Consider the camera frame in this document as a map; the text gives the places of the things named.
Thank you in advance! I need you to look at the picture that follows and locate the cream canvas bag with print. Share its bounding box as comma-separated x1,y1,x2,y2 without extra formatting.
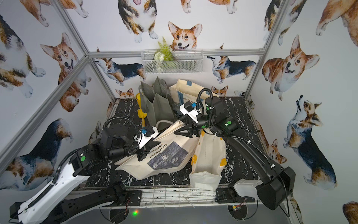
114,120,199,180

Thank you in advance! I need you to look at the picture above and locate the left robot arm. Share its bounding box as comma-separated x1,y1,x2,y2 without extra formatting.
9,116,159,224

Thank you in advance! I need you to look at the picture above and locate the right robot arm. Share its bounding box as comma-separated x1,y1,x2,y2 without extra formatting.
174,88,296,210

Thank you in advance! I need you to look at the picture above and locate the grey-green canvas bag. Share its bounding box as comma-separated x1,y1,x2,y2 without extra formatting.
139,77,177,132

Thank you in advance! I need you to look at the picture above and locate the yellow plastic toy shovel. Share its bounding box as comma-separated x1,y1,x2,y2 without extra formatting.
136,93,147,127

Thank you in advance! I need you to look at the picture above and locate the artificial green fern plant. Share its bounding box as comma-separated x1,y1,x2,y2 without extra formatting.
154,37,175,73

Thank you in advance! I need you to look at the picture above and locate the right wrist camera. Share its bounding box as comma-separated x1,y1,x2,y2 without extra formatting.
180,101,199,122

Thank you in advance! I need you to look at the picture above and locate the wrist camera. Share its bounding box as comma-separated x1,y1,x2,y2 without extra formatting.
138,126,158,149
180,101,199,122

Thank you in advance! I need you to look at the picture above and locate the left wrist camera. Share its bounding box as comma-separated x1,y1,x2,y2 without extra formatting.
138,126,158,149

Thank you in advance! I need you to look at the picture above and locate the cream bag with blue handles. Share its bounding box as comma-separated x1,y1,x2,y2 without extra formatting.
169,79,204,105

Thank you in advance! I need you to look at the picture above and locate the white bag with yellow handles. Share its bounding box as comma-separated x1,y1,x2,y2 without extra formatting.
189,129,227,191

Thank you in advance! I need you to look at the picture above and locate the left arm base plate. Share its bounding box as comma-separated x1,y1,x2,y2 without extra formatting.
112,190,143,207

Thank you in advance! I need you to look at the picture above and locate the white wire mesh basket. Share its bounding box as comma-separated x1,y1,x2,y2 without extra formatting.
141,49,204,74

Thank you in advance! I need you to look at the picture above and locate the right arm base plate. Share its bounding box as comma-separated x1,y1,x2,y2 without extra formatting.
214,187,256,203

